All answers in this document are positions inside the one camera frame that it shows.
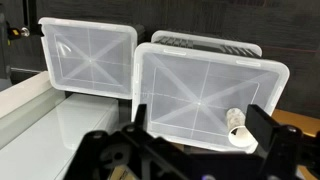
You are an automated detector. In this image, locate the grey storage bin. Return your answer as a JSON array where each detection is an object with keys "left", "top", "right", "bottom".
[{"left": 150, "top": 29, "right": 263, "bottom": 59}]

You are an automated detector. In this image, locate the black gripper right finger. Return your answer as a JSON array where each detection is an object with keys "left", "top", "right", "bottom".
[{"left": 245, "top": 103, "right": 320, "bottom": 180}]

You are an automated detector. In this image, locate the white patterned paper cup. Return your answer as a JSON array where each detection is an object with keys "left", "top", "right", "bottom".
[{"left": 225, "top": 106, "right": 258, "bottom": 148}]

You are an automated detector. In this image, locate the white flat panel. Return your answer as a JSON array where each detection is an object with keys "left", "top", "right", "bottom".
[{"left": 0, "top": 70, "right": 120, "bottom": 180}]

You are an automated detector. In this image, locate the black pole with silver knob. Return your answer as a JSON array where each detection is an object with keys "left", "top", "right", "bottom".
[{"left": 5, "top": 19, "right": 44, "bottom": 41}]

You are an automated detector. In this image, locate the clear plastic bin rear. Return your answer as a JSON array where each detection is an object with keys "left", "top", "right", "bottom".
[{"left": 38, "top": 17, "right": 138, "bottom": 100}]

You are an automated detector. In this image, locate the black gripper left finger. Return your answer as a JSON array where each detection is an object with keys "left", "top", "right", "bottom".
[{"left": 64, "top": 103, "right": 191, "bottom": 180}]

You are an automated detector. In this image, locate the clear plastic storage bin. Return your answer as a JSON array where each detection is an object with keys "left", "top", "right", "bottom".
[{"left": 131, "top": 42, "right": 290, "bottom": 154}]

